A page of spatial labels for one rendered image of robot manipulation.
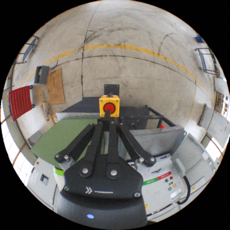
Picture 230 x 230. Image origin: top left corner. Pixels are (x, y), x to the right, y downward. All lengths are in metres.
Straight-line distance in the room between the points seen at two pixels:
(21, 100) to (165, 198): 2.83
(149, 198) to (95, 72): 1.60
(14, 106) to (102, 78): 2.21
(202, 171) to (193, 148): 0.34
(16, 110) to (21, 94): 0.41
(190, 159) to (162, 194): 0.53
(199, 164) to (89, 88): 1.85
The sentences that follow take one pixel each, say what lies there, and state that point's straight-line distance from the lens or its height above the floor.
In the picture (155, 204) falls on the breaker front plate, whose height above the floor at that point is 1.31.
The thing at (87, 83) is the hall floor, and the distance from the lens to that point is 1.23.
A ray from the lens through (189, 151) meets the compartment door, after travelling 1.04.
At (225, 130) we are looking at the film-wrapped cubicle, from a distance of 4.38.
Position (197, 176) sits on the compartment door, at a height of 1.37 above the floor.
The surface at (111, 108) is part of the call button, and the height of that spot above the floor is 0.91.
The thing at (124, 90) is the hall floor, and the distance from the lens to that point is 1.17.
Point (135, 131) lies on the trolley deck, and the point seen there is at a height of 0.81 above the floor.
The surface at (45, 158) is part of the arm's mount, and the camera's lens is 0.34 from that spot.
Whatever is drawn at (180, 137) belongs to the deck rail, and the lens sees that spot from 0.79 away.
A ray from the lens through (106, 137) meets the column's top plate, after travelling 0.55.
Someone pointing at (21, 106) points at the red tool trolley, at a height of 0.53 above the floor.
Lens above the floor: 1.15
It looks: 66 degrees down
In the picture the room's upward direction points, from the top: 172 degrees clockwise
